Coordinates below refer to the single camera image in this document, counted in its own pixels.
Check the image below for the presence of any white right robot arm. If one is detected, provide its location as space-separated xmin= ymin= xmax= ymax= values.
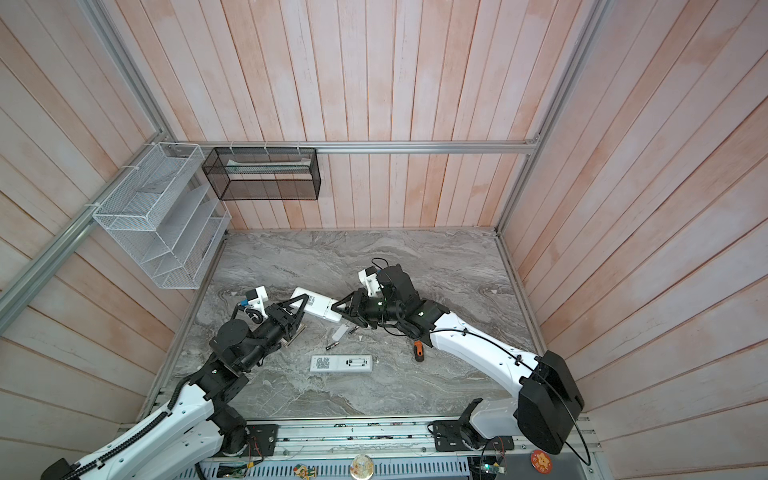
xmin=322 ymin=265 xmax=584 ymax=455

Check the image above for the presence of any playing card box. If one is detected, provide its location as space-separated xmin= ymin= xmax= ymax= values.
xmin=286 ymin=325 xmax=306 ymax=346

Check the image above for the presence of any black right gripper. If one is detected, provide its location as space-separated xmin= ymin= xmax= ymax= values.
xmin=333 ymin=288 xmax=405 ymax=328

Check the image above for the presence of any white battery cover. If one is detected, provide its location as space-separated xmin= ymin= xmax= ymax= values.
xmin=332 ymin=325 xmax=349 ymax=342

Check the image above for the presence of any red round sticker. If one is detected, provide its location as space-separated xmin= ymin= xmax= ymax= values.
xmin=530 ymin=450 xmax=553 ymax=475

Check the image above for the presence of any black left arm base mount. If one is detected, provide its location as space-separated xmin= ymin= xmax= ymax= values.
xmin=246 ymin=424 xmax=279 ymax=459

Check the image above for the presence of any orange black screwdriver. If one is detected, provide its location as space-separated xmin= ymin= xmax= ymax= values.
xmin=413 ymin=340 xmax=425 ymax=363

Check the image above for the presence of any white slim remote control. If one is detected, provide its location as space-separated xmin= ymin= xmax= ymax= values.
xmin=310 ymin=355 xmax=373 ymax=373

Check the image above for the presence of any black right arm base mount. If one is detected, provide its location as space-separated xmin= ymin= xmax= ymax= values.
xmin=427 ymin=420 xmax=515 ymax=452

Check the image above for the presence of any round gold white badge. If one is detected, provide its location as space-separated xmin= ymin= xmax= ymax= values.
xmin=349 ymin=454 xmax=375 ymax=480

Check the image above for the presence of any white wire mesh shelf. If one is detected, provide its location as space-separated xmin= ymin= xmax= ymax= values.
xmin=94 ymin=143 xmax=231 ymax=290

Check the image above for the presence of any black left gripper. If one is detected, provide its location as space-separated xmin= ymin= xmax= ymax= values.
xmin=239 ymin=293 xmax=309 ymax=371

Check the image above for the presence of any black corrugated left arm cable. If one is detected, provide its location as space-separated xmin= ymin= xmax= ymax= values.
xmin=56 ymin=374 xmax=193 ymax=480

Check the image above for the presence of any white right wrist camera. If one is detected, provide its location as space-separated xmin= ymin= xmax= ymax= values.
xmin=358 ymin=266 xmax=382 ymax=298

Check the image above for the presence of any black wire mesh basket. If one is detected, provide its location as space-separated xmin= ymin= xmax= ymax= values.
xmin=202 ymin=146 xmax=322 ymax=201

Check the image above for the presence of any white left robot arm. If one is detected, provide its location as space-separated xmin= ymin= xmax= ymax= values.
xmin=41 ymin=294 xmax=309 ymax=479

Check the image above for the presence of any small colourful charm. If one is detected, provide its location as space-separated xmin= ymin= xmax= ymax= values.
xmin=293 ymin=464 xmax=318 ymax=480

